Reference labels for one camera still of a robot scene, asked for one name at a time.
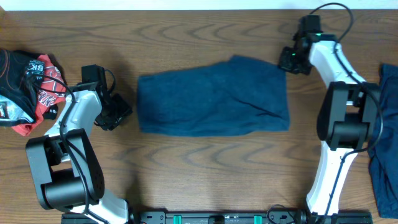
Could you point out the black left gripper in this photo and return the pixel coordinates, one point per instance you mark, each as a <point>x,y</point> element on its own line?
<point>125,110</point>

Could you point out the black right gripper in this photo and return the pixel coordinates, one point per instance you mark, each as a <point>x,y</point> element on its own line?
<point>286,64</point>

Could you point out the dark blue shorts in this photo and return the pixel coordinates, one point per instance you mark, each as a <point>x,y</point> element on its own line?
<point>235,97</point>

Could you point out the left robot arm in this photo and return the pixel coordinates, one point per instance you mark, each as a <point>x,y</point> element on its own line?
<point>66,173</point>

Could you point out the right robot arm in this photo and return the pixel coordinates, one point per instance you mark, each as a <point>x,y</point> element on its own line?
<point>346,121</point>

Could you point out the black red clothes pile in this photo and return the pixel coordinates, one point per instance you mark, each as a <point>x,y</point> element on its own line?
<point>30,89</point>

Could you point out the dark blue clothes pile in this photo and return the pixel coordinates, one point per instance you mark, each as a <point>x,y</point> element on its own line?
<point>383,157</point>

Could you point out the black aluminium mounting rail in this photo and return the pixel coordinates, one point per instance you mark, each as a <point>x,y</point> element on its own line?
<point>274,216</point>

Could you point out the green rail clamp left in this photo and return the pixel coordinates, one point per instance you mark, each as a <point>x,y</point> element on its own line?
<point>177,219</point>

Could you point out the green rail clamp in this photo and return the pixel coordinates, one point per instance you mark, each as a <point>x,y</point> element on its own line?
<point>177,219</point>
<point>257,219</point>

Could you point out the green rail clamp right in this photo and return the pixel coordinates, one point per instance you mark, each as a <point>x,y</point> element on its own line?
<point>257,219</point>

